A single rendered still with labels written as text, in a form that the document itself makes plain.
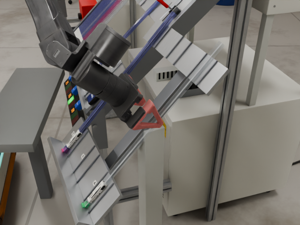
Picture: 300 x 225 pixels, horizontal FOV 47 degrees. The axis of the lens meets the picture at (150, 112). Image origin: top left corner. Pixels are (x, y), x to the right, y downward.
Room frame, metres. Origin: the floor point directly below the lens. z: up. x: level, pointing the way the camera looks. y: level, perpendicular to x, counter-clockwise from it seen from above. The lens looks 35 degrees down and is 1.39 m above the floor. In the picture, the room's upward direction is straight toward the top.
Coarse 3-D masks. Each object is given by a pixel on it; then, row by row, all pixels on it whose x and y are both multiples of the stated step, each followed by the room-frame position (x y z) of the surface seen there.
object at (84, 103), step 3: (78, 87) 1.12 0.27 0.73; (78, 90) 1.10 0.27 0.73; (81, 90) 1.10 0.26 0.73; (78, 93) 1.08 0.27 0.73; (81, 93) 1.07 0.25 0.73; (84, 93) 1.10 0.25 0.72; (81, 96) 1.05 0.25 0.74; (84, 96) 1.07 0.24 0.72; (81, 99) 1.03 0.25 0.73; (84, 99) 1.04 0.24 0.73; (81, 102) 1.02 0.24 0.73; (84, 102) 1.02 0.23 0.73; (81, 105) 1.00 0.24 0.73; (84, 105) 0.99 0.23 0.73; (87, 105) 1.01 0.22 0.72; (84, 108) 0.98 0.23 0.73
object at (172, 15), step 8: (168, 16) 0.90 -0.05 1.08; (168, 24) 0.89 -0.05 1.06; (160, 32) 0.88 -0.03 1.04; (152, 40) 0.87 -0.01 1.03; (144, 48) 0.87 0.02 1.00; (136, 56) 0.86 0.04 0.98; (136, 64) 0.85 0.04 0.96; (128, 72) 0.84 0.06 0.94; (104, 104) 0.81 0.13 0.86; (96, 112) 0.80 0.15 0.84; (88, 120) 0.79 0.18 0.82; (80, 128) 0.79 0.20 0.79; (64, 152) 0.76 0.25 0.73
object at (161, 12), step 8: (136, 0) 1.41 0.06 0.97; (144, 0) 1.35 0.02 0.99; (152, 0) 1.30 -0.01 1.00; (168, 0) 1.22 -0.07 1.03; (176, 0) 1.18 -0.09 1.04; (184, 0) 1.14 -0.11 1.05; (144, 8) 1.30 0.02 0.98; (160, 8) 1.21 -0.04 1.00; (168, 8) 1.17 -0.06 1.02; (152, 16) 1.21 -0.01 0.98; (160, 16) 1.17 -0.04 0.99
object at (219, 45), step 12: (216, 48) 0.69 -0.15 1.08; (204, 60) 0.69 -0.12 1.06; (192, 72) 0.68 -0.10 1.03; (180, 96) 0.66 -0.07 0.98; (168, 108) 0.64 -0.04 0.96; (156, 120) 0.63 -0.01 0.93; (144, 132) 0.63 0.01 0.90; (132, 144) 0.62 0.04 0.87; (120, 168) 0.59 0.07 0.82; (108, 180) 0.58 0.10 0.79; (84, 204) 0.56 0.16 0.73
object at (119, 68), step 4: (96, 60) 1.24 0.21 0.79; (120, 60) 1.11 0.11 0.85; (120, 64) 1.09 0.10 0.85; (108, 68) 1.12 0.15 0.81; (112, 68) 1.10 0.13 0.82; (116, 68) 1.08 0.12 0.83; (120, 68) 1.07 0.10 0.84; (124, 68) 1.05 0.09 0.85; (112, 72) 1.08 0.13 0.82; (116, 72) 1.06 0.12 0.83; (120, 72) 1.05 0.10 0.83; (84, 92) 1.10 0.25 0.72; (88, 92) 1.07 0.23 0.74; (88, 104) 1.02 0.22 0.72
